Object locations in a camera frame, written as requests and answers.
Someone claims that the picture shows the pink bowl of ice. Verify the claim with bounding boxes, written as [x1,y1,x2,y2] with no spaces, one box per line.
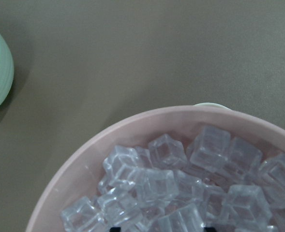
[26,105,285,232]

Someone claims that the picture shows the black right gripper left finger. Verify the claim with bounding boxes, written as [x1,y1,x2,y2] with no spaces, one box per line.
[109,227,121,232]

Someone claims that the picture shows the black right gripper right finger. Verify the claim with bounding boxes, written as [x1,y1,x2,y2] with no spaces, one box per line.
[204,227,217,232]

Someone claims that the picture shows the cream serving tray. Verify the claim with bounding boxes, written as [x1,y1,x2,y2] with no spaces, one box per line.
[194,102,231,110]

